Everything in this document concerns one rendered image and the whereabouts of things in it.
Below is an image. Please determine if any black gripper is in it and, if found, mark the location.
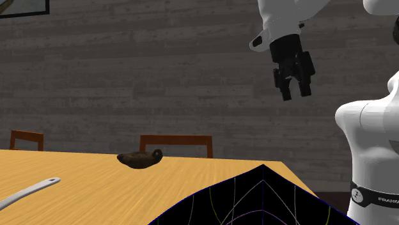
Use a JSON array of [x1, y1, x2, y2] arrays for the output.
[[269, 33, 316, 102]]

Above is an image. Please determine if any black patterned robot stand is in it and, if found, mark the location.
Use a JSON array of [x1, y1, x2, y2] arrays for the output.
[[148, 164, 360, 225]]

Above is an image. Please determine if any brown wooden chair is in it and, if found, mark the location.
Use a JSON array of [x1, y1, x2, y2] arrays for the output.
[[139, 134, 214, 159], [9, 130, 45, 152]]

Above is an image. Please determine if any dark brown clay oil lamp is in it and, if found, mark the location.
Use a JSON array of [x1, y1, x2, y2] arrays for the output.
[[116, 148, 164, 169]]

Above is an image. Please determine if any wooden table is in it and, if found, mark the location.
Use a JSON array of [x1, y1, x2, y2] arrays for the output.
[[0, 149, 319, 225]]

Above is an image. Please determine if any black framed wall picture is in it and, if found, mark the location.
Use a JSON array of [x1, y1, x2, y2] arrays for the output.
[[0, 0, 51, 19]]

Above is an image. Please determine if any grey utensil handle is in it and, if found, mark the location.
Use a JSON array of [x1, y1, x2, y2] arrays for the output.
[[0, 177, 61, 212]]

